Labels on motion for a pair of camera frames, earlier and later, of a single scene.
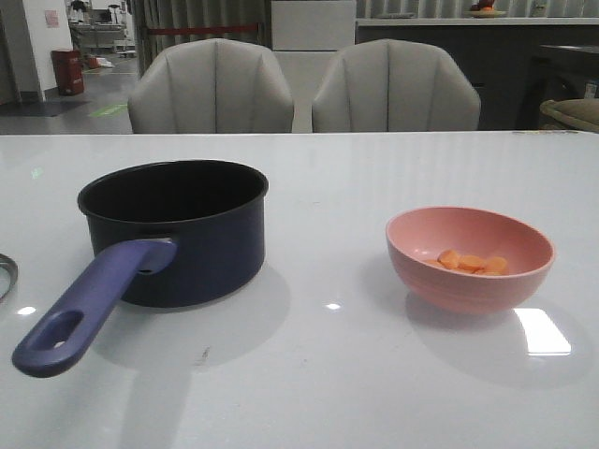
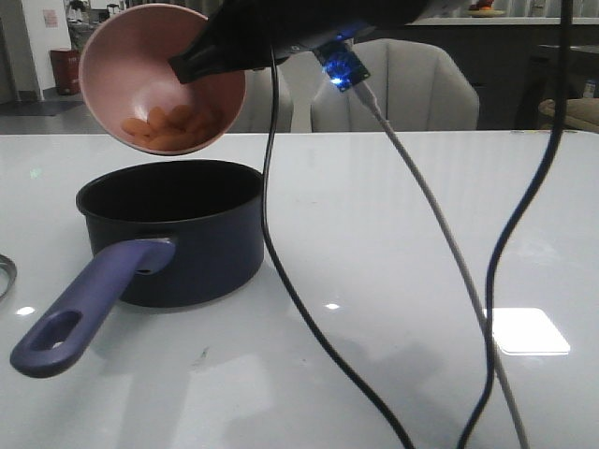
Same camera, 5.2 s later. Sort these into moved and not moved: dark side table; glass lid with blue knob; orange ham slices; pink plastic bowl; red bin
Moved: orange ham slices; pink plastic bowl
Not moved: red bin; dark side table; glass lid with blue knob
